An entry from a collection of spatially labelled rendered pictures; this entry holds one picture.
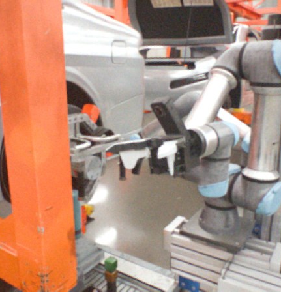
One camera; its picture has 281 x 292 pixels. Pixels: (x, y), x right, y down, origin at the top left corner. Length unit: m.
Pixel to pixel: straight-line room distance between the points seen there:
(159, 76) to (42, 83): 3.12
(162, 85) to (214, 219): 3.06
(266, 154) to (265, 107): 0.14
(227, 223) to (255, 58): 0.56
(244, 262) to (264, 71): 0.64
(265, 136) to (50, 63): 0.71
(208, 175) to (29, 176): 0.60
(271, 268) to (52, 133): 0.85
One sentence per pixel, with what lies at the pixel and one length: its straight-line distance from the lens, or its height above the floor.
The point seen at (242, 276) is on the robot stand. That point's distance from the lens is 1.14.
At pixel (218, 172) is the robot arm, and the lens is 0.82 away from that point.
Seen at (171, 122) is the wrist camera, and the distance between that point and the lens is 0.68.
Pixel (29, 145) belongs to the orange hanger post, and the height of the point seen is 1.14.
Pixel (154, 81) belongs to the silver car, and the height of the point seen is 1.17.
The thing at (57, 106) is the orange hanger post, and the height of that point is 1.26.
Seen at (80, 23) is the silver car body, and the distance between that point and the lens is 1.99.
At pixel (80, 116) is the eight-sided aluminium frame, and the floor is 1.11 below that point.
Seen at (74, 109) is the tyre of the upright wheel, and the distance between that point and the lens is 1.90.
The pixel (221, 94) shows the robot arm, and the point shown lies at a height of 1.31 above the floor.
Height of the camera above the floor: 1.40
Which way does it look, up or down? 15 degrees down
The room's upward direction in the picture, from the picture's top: straight up
